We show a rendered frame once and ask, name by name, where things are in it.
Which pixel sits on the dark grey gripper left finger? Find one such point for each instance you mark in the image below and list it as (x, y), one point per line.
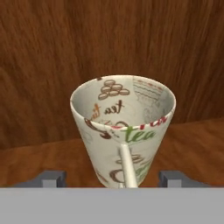
(50, 178)

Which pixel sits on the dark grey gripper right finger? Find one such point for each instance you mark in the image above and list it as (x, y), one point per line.
(173, 179)

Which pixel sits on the white printed tea cup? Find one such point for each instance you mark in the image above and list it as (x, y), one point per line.
(102, 143)

